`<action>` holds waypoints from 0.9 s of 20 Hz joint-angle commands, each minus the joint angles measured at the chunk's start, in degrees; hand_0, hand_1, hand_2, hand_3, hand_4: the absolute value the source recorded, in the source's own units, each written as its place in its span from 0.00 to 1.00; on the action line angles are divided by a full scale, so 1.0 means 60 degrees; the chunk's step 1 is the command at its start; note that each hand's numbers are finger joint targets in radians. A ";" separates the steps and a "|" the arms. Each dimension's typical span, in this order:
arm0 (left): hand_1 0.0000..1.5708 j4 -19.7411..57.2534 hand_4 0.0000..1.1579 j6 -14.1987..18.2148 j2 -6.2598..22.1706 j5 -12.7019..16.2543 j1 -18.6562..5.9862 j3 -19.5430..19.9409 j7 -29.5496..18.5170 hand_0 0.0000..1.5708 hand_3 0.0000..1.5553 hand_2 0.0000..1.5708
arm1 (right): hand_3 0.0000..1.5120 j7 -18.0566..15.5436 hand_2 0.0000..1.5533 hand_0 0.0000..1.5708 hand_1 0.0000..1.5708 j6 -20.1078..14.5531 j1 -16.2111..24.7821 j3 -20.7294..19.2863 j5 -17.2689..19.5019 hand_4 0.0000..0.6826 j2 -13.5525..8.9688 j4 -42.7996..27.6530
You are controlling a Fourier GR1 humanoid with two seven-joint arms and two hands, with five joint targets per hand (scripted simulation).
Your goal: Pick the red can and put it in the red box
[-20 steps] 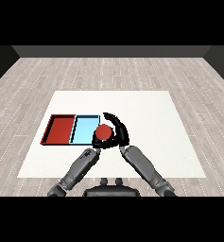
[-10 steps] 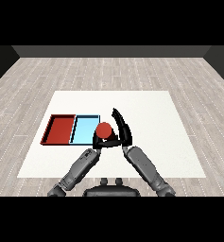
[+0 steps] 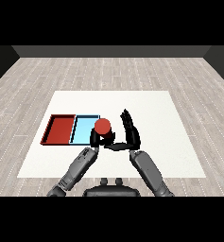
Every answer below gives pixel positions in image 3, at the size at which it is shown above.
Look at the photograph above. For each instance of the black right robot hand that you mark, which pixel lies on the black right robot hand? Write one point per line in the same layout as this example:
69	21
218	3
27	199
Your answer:
131	134

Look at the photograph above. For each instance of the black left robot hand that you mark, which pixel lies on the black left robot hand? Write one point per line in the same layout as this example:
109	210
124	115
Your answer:
94	140

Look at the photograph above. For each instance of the red can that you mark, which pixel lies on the red can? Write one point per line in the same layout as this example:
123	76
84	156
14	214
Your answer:
103	127

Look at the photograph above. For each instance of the light blue shallow open box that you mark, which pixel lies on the light blue shallow open box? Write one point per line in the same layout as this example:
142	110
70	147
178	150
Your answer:
83	130

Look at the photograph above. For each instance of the red shallow open box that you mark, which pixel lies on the red shallow open box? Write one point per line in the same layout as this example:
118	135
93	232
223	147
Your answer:
58	129

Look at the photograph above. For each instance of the dark grey robot body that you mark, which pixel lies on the dark grey robot body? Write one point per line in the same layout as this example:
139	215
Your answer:
111	190

